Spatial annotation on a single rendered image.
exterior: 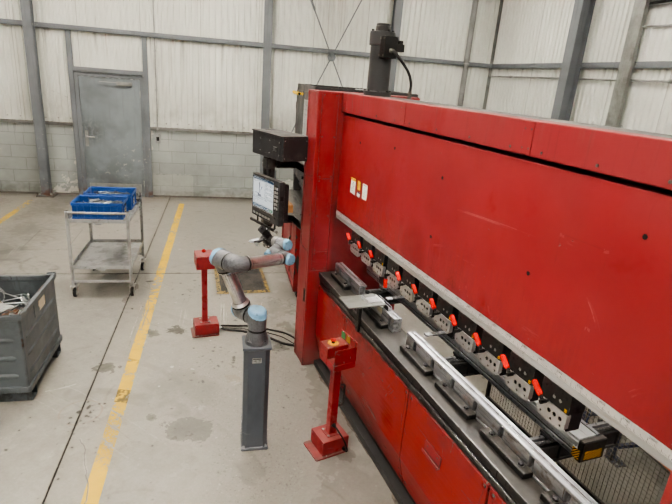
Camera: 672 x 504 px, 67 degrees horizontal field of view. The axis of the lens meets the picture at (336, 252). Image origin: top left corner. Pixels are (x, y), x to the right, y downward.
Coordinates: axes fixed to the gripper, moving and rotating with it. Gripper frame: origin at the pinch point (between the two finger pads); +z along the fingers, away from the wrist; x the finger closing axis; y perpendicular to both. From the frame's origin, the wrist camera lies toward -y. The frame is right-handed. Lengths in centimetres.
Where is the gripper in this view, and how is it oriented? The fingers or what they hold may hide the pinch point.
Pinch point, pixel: (255, 233)
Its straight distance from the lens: 360.5
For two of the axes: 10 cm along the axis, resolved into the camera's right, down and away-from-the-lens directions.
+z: -7.1, -2.0, 6.8
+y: 3.5, 7.4, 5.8
